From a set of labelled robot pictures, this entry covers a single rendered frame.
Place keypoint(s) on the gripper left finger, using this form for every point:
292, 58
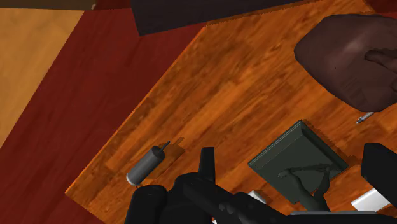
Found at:
207, 164

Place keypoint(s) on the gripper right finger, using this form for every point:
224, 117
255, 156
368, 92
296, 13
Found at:
380, 167

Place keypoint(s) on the white flat block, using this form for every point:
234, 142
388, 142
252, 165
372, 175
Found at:
369, 200
256, 196

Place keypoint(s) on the silver pen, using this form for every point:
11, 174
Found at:
365, 117

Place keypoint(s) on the grey bottle with nozzle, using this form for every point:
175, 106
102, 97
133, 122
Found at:
145, 166

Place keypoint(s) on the wooden table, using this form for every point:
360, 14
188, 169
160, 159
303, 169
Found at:
235, 93

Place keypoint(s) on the dark green monitor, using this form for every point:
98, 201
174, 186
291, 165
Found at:
294, 155

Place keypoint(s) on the dark brown bag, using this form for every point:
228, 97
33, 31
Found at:
341, 59

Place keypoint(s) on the red rug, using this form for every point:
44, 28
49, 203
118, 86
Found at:
86, 93

